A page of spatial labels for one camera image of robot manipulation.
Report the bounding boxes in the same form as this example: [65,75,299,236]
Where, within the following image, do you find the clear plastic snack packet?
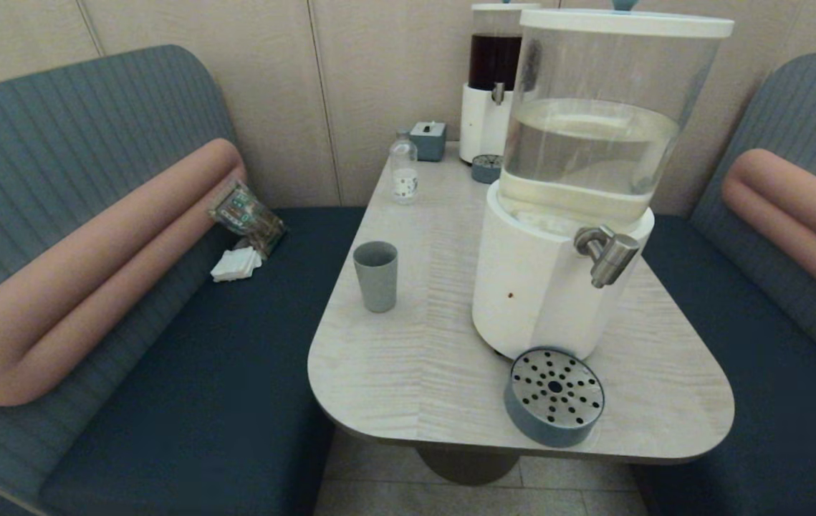
[208,180,287,259]

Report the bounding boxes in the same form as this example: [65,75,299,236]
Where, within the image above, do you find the grey-blue plastic cup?
[352,241,399,314]

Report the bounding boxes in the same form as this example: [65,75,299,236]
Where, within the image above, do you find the pink bolster cushion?
[721,148,816,320]
[0,138,246,408]

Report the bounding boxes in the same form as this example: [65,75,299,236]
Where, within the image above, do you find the dark beverage dispenser white base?
[459,2,541,166]

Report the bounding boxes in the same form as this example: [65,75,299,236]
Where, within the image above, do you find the clear glass bottle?
[389,130,419,206]

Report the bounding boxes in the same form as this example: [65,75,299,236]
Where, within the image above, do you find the large blue perforated drip tray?
[503,347,606,449]

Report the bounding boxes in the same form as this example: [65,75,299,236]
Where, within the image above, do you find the blue tissue box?
[409,120,448,163]

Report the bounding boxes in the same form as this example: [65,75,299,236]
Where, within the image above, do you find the teal booth sofa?
[0,44,367,516]
[628,52,816,516]

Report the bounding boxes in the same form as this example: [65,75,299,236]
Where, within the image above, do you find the white napkin stack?
[208,246,263,283]

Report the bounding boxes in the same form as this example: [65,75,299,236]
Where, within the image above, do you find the silver water dispenser tap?
[573,225,641,290]

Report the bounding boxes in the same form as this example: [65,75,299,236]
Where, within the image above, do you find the small blue drip tray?
[471,154,503,185]

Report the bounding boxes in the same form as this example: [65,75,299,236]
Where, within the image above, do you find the clear water dispenser white base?
[471,0,736,361]

